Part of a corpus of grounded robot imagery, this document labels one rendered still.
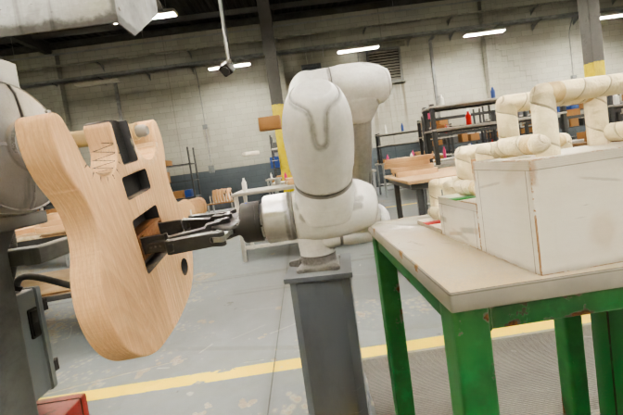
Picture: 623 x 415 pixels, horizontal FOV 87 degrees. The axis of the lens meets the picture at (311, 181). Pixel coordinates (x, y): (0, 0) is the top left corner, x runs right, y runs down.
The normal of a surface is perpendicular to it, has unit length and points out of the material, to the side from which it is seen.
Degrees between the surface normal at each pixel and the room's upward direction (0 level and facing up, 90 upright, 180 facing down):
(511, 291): 90
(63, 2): 90
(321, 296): 90
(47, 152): 100
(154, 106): 90
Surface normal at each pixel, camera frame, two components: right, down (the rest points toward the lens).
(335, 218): 0.15, 0.52
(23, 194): 1.00, 0.00
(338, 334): -0.10, 0.07
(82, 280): 0.00, -0.15
